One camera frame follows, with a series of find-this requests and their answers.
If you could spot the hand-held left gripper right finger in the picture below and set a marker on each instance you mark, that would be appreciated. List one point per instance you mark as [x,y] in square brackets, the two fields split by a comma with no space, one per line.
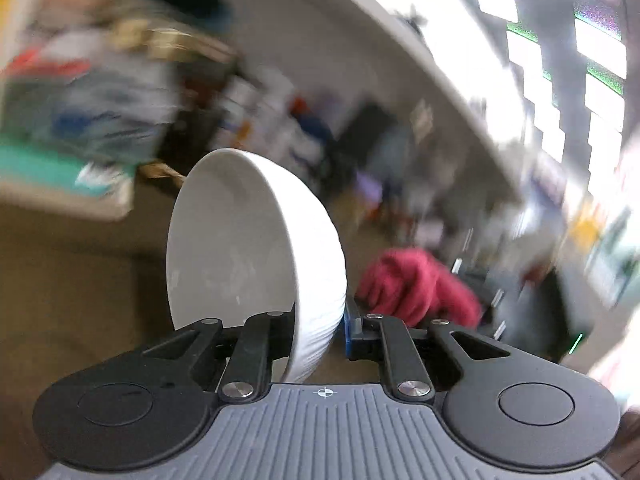
[352,332]

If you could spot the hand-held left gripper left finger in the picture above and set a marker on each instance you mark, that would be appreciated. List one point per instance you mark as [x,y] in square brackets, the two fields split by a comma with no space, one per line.
[270,335]

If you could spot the pink terry cloth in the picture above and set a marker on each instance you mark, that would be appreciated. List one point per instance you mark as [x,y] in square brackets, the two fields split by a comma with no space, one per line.
[420,285]

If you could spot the white ceramic bowl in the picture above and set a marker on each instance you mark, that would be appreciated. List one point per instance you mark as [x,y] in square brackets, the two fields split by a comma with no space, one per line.
[235,240]

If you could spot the purple object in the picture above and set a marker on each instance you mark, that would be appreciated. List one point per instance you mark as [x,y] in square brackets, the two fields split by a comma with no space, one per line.
[369,189]

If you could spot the black box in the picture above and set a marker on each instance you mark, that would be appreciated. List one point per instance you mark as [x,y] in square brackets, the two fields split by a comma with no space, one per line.
[367,137]

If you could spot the ceiling light panels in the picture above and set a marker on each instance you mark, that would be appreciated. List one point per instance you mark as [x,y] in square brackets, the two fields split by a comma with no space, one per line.
[550,85]

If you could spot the teal book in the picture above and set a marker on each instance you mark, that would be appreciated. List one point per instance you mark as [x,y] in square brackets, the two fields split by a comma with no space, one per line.
[55,180]

